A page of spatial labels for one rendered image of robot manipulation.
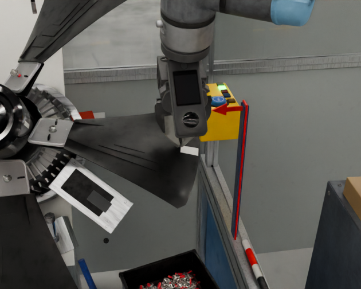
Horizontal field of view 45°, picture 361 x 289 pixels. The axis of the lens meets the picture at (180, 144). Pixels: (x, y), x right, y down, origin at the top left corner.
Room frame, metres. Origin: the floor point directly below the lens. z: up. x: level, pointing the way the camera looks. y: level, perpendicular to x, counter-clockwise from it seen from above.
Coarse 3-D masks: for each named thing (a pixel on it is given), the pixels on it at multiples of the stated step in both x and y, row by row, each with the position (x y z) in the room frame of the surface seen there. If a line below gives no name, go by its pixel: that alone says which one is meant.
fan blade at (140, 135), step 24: (96, 120) 0.71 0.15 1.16; (120, 120) 0.71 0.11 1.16; (144, 120) 0.72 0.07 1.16; (72, 144) 0.62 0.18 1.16; (96, 144) 0.63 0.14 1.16; (120, 144) 0.64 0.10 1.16; (144, 144) 0.65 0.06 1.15; (168, 144) 0.66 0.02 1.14; (192, 144) 0.67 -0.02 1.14; (120, 168) 0.59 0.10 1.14; (144, 168) 0.60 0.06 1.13; (168, 168) 0.61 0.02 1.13; (192, 168) 0.62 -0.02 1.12; (168, 192) 0.57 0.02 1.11
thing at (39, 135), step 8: (40, 120) 0.69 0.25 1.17; (48, 120) 0.70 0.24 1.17; (64, 120) 0.70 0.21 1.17; (40, 128) 0.66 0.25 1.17; (48, 128) 0.67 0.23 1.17; (56, 128) 0.67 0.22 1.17; (64, 128) 0.68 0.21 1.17; (32, 136) 0.63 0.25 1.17; (40, 136) 0.64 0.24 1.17; (56, 136) 0.64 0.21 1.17; (64, 136) 0.65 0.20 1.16; (48, 144) 0.62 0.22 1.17; (56, 144) 0.62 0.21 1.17; (64, 144) 0.62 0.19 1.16
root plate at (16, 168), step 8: (0, 160) 0.62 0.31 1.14; (8, 160) 0.63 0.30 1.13; (16, 160) 0.64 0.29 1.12; (0, 168) 0.61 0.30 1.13; (8, 168) 0.62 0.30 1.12; (16, 168) 0.63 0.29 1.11; (24, 168) 0.64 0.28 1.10; (0, 176) 0.60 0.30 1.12; (16, 176) 0.62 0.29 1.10; (0, 184) 0.59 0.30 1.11; (8, 184) 0.60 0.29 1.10; (16, 184) 0.61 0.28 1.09; (24, 184) 0.62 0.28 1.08; (0, 192) 0.58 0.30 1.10; (8, 192) 0.59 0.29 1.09; (16, 192) 0.60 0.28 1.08; (24, 192) 0.61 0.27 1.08
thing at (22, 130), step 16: (0, 96) 0.64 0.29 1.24; (16, 96) 0.64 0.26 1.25; (0, 112) 0.62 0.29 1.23; (16, 112) 0.62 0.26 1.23; (32, 112) 0.72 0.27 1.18; (0, 128) 0.60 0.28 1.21; (16, 128) 0.60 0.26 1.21; (32, 128) 0.66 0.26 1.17; (0, 144) 0.58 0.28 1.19; (16, 144) 0.61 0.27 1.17
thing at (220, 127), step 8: (216, 88) 1.06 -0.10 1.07; (232, 96) 1.01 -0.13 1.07; (232, 104) 0.97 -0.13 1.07; (216, 112) 0.94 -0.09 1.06; (232, 112) 0.95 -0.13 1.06; (208, 120) 0.94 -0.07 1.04; (216, 120) 0.94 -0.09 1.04; (224, 120) 0.94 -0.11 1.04; (232, 120) 0.95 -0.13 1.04; (208, 128) 0.94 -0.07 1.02; (216, 128) 0.94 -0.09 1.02; (224, 128) 0.94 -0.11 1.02; (232, 128) 0.95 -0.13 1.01; (200, 136) 0.94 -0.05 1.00; (208, 136) 0.94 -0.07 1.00; (216, 136) 0.94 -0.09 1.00; (224, 136) 0.94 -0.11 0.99; (232, 136) 0.95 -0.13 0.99
